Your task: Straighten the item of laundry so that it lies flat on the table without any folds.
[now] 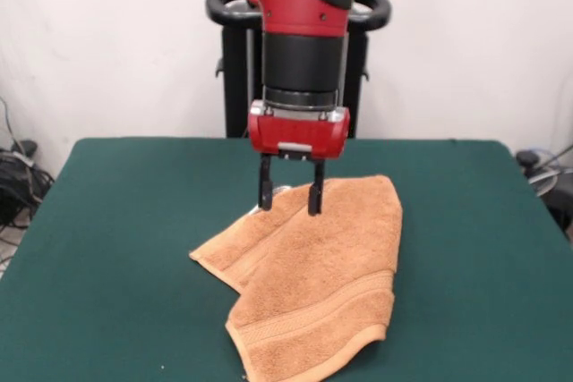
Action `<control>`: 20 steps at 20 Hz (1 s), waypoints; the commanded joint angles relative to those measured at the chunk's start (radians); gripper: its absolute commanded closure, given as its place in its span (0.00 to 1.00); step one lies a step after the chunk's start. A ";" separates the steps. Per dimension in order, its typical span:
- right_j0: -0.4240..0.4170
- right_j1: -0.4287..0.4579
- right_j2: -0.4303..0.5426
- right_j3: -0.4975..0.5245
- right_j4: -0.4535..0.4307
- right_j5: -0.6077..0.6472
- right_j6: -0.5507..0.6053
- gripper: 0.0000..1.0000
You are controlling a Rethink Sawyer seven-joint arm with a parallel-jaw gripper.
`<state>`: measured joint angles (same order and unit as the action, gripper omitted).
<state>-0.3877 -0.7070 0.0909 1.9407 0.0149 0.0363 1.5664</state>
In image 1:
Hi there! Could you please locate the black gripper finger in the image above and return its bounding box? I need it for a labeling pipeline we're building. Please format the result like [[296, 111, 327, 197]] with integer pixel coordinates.
[[258, 152, 274, 212], [307, 160, 324, 216]]

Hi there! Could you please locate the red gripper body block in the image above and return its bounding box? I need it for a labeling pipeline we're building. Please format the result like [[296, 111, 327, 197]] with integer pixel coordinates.
[[247, 106, 351, 162]]

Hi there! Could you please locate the tan terry towel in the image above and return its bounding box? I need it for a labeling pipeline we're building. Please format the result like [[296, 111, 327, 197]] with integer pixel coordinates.
[[188, 174, 403, 382]]

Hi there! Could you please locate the dark green table cloth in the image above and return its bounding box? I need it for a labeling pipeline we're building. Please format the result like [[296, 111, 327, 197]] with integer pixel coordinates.
[[0, 138, 573, 382]]

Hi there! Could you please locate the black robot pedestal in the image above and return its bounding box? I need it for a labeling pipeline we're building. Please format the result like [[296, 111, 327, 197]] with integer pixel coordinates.
[[205, 0, 393, 140]]

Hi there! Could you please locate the black grey equipment by wall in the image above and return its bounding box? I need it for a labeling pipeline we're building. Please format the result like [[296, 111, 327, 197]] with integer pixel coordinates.
[[514, 144, 573, 242]]

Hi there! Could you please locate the black cable bundle by wall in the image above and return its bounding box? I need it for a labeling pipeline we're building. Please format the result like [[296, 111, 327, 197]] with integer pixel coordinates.
[[0, 95, 57, 231]]

